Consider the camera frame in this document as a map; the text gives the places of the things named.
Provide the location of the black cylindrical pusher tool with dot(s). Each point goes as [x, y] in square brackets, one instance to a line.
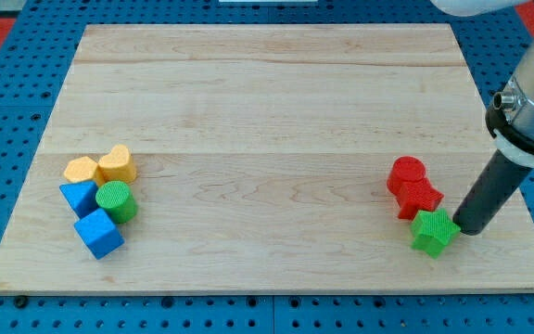
[497, 182]

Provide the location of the green star block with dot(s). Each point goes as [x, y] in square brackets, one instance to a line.
[433, 232]

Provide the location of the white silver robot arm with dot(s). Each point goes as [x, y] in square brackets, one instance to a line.
[510, 121]

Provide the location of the red star block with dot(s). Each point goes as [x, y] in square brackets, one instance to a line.
[417, 196]

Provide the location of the red cylinder block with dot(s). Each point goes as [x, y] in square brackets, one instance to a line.
[405, 169]

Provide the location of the yellow heart block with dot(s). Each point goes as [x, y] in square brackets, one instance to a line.
[118, 165]

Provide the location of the green cylinder block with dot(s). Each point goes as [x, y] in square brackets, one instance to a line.
[117, 200]

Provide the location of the blue cube block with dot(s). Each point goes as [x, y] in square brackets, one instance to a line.
[98, 233]

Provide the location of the yellow hexagon block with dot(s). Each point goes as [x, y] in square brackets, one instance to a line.
[84, 169]

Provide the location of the blue triangle block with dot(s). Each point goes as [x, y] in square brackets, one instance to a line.
[80, 197]

